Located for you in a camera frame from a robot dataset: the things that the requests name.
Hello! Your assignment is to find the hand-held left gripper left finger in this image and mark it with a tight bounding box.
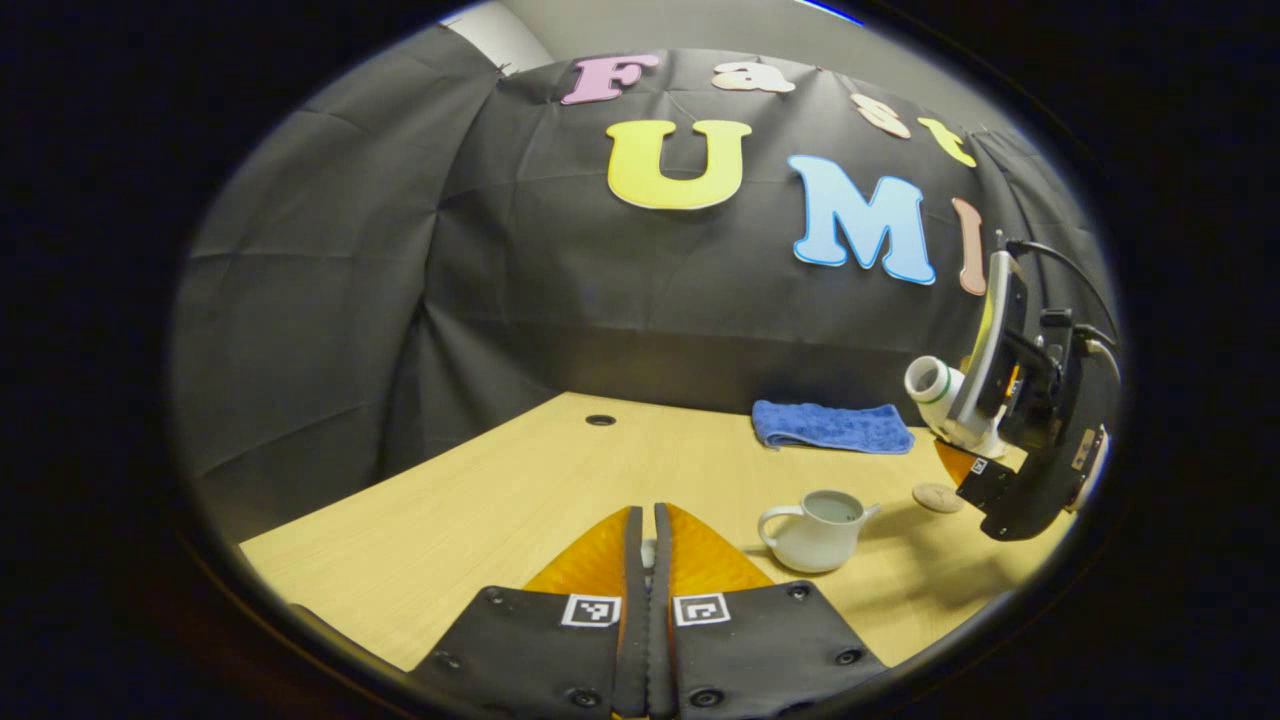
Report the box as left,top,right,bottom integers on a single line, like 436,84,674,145
408,505,649,720

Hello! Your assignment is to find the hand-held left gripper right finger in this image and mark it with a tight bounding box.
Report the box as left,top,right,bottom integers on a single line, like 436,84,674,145
652,502,891,720

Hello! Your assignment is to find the white plastic water bottle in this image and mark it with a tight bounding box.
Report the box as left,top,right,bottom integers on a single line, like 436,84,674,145
904,355,1009,459

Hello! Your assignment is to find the white ceramic teacup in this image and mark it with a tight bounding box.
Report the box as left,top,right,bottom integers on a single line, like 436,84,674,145
757,489,883,574

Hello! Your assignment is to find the blue towel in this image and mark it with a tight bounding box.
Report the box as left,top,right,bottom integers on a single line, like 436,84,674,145
752,400,916,456

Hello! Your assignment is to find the black backdrop cloth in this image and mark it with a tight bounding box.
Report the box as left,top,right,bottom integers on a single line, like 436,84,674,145
170,25,1119,521

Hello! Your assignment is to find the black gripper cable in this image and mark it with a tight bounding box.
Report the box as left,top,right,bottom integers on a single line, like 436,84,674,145
1005,238,1121,351

